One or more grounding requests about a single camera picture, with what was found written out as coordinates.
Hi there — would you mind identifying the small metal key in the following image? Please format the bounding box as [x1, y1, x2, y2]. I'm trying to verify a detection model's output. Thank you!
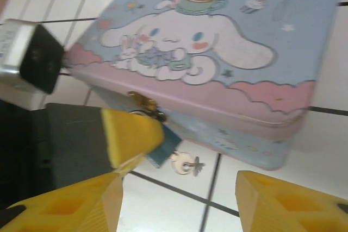
[170, 152, 207, 176]

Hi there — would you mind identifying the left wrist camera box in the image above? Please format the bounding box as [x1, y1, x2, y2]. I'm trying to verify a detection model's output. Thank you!
[0, 18, 66, 95]

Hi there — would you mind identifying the pastel cartoon tin box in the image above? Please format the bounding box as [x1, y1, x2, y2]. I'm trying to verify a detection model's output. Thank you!
[64, 0, 342, 173]

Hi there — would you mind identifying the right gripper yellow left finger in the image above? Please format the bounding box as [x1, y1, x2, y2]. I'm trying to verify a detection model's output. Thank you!
[0, 172, 125, 232]

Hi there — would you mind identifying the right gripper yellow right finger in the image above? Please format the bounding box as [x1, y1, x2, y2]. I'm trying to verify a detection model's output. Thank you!
[235, 170, 348, 232]

